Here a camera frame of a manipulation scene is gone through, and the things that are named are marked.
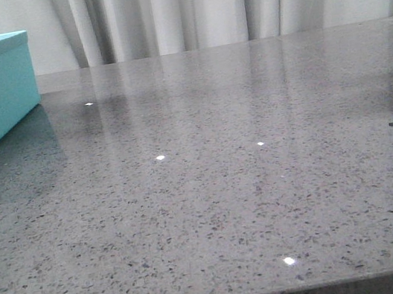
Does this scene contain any grey pleated curtain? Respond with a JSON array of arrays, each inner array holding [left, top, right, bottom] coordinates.
[[0, 0, 393, 75]]

